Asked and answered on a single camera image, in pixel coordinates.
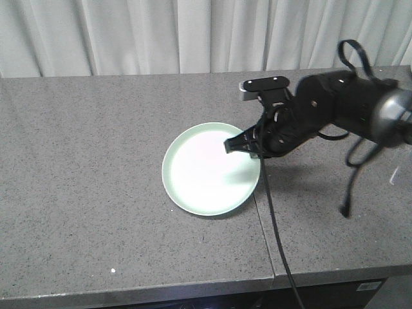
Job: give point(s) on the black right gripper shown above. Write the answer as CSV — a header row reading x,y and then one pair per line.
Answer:
x,y
308,112

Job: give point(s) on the light green round plate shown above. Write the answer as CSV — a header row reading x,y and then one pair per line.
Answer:
x,y
201,177

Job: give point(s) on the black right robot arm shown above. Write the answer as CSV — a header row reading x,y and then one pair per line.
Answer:
x,y
377,110

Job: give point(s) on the white pleated curtain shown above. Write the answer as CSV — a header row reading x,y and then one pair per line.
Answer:
x,y
80,38

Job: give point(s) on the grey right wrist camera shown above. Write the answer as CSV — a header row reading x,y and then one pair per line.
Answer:
x,y
250,89

